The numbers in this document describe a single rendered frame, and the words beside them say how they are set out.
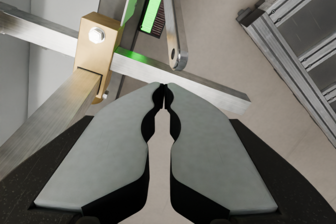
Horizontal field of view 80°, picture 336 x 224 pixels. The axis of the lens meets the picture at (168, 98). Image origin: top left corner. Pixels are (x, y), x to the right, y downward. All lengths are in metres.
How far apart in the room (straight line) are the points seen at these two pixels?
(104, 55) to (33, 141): 0.15
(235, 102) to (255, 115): 1.13
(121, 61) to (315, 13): 0.90
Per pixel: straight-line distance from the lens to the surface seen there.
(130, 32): 0.42
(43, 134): 0.22
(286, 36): 1.05
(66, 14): 0.54
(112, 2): 0.42
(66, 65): 0.59
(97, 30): 0.29
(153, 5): 0.40
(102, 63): 0.31
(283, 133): 1.68
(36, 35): 0.35
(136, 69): 0.32
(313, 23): 1.09
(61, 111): 0.24
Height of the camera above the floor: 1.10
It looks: 58 degrees down
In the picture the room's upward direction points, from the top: 179 degrees counter-clockwise
